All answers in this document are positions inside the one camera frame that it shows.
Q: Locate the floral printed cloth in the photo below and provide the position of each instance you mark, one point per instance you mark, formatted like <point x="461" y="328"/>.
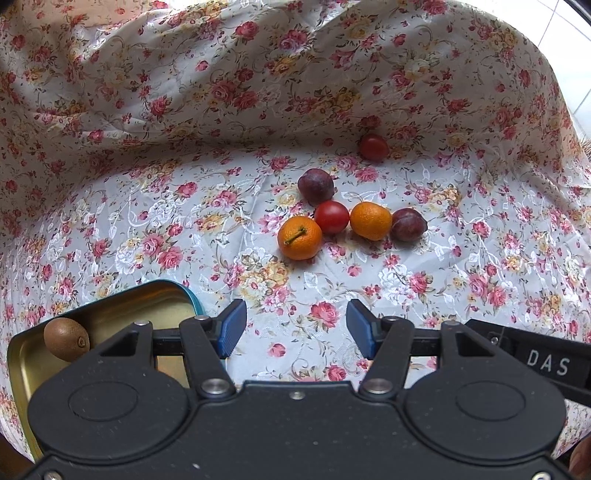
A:
<point x="231" y="115"/>

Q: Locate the small tangerine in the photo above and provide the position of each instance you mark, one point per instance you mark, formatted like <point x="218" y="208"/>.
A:
<point x="371" y="220"/>

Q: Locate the purple plum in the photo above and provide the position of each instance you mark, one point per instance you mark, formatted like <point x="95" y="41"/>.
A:
<point x="408" y="225"/>
<point x="316" y="186"/>

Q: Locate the red cherry tomato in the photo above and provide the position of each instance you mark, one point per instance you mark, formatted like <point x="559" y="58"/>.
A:
<point x="374" y="146"/>
<point x="331" y="217"/>

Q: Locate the large tangerine with stem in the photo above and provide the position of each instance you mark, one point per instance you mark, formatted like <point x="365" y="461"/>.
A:
<point x="300" y="239"/>

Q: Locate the brown kiwi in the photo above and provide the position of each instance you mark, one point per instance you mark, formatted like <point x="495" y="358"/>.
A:
<point x="64" y="339"/>

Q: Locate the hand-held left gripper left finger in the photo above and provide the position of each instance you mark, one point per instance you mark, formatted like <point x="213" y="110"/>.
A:
<point x="233" y="327"/>

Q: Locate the gold metal tin tray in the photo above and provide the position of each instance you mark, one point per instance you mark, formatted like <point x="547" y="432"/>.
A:
<point x="138" y="302"/>

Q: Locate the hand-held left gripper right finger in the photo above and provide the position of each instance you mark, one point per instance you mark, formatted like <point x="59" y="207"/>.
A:
<point x="360" y="327"/>

